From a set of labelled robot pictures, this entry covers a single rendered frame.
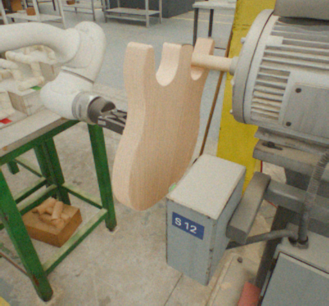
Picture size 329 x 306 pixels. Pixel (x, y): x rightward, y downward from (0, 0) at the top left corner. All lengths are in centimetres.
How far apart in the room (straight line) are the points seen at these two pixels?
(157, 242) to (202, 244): 130
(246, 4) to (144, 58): 115
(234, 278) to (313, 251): 71
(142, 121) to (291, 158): 32
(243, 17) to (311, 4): 104
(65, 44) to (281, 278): 80
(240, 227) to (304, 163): 19
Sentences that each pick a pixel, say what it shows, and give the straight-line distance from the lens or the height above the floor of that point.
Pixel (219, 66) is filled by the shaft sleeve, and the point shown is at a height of 125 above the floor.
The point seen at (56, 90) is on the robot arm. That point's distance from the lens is 86.
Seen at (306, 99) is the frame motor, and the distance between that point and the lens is 54.
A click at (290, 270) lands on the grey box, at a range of 72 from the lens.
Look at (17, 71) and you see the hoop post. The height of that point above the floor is 110.
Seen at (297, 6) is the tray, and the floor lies 140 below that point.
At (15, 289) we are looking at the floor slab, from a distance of 184.
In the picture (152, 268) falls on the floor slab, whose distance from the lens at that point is 172.
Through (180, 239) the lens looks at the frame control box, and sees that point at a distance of 54.
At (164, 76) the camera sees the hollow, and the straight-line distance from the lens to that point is 60.
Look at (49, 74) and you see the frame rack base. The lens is 131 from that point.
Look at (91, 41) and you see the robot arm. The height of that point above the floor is 127.
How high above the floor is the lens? 146
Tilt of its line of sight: 33 degrees down
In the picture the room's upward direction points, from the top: straight up
